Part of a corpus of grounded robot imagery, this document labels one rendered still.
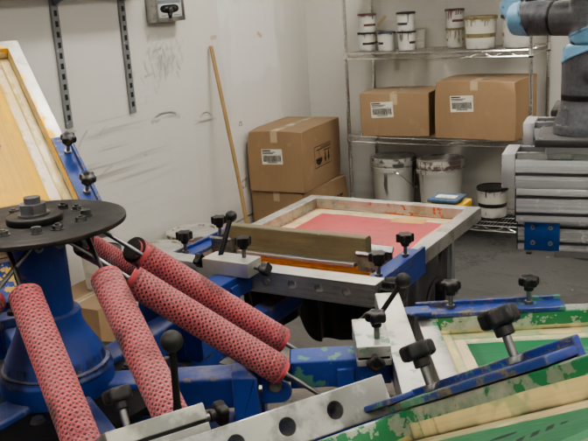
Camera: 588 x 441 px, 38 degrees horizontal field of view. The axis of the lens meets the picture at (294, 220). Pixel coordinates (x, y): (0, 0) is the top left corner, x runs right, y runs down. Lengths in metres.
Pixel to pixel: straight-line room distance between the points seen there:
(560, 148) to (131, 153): 2.92
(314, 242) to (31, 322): 1.03
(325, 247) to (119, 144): 2.63
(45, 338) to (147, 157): 3.60
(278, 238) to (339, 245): 0.18
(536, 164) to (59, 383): 1.43
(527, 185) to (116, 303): 1.28
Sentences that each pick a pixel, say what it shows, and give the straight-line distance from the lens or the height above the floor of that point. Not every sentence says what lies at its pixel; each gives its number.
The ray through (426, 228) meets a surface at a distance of 2.50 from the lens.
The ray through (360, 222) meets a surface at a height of 0.96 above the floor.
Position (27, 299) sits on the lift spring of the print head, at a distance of 1.28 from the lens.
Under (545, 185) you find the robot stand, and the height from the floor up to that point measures 1.13.
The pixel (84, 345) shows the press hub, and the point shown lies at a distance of 1.48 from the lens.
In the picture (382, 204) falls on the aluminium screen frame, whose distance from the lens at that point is 2.67.
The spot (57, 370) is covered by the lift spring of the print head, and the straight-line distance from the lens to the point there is 1.20.
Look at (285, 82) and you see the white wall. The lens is 6.01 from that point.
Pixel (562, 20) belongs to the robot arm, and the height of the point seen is 1.55.
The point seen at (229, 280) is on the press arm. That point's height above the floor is 1.04.
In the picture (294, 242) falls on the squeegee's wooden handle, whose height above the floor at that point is 1.03.
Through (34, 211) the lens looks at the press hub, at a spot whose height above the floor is 1.33.
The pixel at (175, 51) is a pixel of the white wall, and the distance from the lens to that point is 4.99.
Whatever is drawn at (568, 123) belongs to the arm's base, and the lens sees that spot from 2.22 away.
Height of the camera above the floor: 1.65
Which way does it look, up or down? 15 degrees down
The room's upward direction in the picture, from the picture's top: 4 degrees counter-clockwise
